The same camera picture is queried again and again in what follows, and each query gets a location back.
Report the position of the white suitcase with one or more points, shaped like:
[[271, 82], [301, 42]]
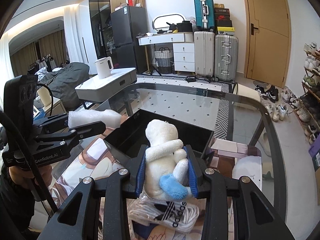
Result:
[[204, 53]]

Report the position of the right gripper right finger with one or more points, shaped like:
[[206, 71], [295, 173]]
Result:
[[195, 174]]

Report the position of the purple paper bag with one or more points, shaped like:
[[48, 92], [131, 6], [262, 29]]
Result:
[[314, 148]]

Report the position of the teal suitcase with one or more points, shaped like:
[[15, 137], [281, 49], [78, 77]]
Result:
[[205, 15]]

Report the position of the black cardboard box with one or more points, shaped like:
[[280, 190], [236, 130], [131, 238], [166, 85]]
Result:
[[124, 142]]

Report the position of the white side table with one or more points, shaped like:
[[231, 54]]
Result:
[[99, 90]]

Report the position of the dark bean bag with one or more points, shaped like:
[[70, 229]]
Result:
[[63, 83]]

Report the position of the white and blue plush toy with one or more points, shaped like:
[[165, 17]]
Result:
[[166, 163]]

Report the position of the wooden shoe rack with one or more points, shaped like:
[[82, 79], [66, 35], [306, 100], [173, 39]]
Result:
[[308, 114]]

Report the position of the woven laundry basket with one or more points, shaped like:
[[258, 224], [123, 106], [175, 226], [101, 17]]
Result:
[[164, 60]]

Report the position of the white dresser desk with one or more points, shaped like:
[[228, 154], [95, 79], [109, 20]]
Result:
[[181, 45]]

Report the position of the oval vanity mirror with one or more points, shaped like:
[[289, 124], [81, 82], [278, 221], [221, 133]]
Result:
[[167, 22]]

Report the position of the bagged white adidas laces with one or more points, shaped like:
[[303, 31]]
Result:
[[180, 216]]

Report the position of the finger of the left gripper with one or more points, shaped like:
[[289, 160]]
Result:
[[53, 122], [89, 130]]

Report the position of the white foam packing piece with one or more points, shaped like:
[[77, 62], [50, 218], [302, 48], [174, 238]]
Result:
[[109, 117]]

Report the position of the white electric kettle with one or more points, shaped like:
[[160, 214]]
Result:
[[104, 67]]

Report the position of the stack of shoe boxes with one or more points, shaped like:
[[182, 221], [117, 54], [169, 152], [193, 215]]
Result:
[[224, 25]]

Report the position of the wooden door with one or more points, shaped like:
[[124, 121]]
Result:
[[268, 41]]

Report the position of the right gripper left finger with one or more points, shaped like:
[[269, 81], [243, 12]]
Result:
[[137, 172]]

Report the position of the person's left hand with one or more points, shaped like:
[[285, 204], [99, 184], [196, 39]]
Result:
[[21, 177]]

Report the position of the black glass cabinet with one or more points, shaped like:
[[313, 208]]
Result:
[[100, 14]]

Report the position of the silver suitcase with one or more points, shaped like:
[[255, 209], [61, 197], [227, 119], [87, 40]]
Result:
[[226, 57]]

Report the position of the black refrigerator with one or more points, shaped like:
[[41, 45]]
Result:
[[127, 24]]

